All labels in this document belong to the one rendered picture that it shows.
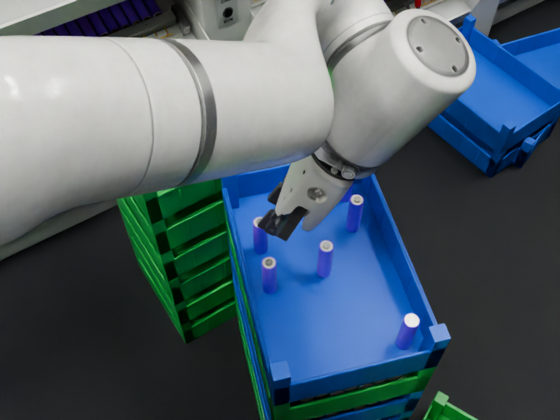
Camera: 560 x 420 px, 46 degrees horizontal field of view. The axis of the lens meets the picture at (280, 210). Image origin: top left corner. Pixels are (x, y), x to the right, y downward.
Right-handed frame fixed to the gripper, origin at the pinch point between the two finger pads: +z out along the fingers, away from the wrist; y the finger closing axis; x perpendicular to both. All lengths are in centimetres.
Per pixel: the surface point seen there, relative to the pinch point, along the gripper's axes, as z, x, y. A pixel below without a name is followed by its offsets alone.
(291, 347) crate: 6.5, -8.6, -12.5
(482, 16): 26, -38, 96
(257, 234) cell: 5.4, 0.3, -1.2
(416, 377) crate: 2.6, -23.7, -10.8
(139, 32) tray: 26, 28, 37
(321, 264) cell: 3.3, -8.2, -2.2
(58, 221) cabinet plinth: 64, 27, 16
